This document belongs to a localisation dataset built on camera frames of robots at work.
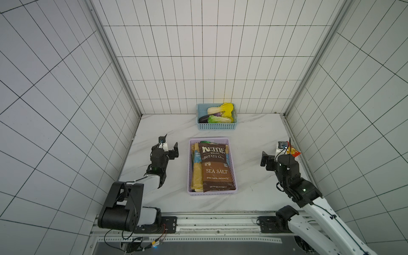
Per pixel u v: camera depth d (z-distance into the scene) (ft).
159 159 2.20
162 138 2.51
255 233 2.37
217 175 2.60
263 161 2.29
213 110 3.74
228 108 3.71
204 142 3.18
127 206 1.42
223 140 3.20
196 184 2.46
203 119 3.72
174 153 2.70
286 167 1.74
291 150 3.08
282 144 2.06
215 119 3.50
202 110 3.97
